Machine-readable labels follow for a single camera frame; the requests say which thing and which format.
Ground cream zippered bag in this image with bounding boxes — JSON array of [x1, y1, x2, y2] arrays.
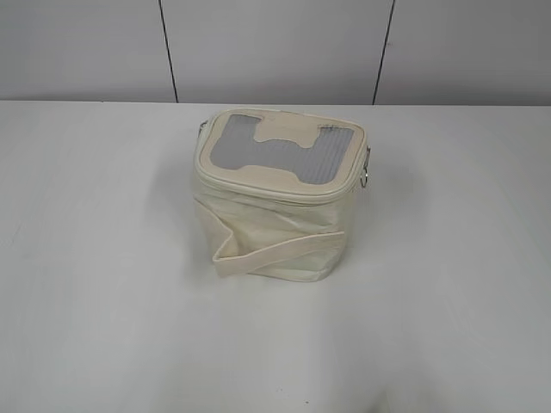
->
[[193, 108, 370, 282]]

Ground metal zipper pull ring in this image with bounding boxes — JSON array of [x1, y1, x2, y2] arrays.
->
[[359, 145, 372, 189]]

